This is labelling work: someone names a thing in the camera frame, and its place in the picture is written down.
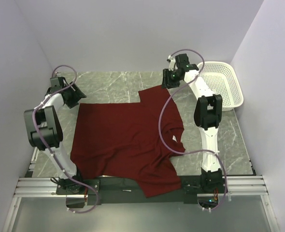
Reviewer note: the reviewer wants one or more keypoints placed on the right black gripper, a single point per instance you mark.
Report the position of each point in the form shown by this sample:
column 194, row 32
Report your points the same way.
column 166, row 83

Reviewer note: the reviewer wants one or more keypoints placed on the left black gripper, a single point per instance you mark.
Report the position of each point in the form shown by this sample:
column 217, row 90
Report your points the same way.
column 78, row 95

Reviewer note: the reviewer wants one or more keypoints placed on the dark red t-shirt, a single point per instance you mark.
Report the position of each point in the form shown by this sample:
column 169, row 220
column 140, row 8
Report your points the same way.
column 131, row 140

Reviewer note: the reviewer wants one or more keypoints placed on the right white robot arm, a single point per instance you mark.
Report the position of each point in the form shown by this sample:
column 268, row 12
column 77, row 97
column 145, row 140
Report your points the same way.
column 207, row 116

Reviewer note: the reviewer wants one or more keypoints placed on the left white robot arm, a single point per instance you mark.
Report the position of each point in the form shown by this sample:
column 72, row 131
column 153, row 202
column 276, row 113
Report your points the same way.
column 45, row 133

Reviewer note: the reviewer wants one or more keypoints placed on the white plastic laundry basket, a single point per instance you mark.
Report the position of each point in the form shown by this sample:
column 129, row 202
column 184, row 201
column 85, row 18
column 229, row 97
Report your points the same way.
column 221, row 78

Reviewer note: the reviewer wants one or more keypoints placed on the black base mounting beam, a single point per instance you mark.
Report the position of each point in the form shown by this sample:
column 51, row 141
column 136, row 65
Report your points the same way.
column 122, row 190

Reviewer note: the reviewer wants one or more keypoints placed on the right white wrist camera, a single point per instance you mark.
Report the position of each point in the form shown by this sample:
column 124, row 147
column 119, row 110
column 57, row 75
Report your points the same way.
column 171, row 60

